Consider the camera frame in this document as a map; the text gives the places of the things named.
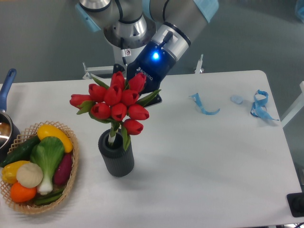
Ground woven wicker basket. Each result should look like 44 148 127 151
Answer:
0 121 79 215

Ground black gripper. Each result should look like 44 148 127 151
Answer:
113 41 176 108

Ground white garlic bulb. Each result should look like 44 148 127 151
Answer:
16 162 43 188

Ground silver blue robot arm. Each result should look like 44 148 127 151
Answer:
75 0 219 94

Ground tangled blue tape strip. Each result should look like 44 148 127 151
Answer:
250 89 279 121

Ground yellow bell pepper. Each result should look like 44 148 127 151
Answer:
1 161 30 184

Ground red tulip bouquet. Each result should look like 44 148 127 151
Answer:
69 71 161 150

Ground orange fruit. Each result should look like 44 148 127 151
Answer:
10 182 37 203

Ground black device at edge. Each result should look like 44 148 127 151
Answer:
286 192 304 218

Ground small blue tape piece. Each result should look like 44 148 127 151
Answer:
230 95 243 105

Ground purple sweet potato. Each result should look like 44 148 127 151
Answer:
53 153 72 185

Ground green bok choy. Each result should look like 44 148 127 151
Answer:
30 136 65 195

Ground green pea pods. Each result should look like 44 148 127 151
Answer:
34 188 64 206

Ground blue handled saucepan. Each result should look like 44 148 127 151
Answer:
0 68 20 162

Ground white frame at right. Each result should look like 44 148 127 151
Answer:
281 81 304 128

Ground green cucumber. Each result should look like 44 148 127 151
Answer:
0 135 40 168

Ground dark grey ribbed vase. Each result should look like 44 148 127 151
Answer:
98 129 134 177

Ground curved blue tape strip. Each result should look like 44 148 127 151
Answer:
190 93 220 115

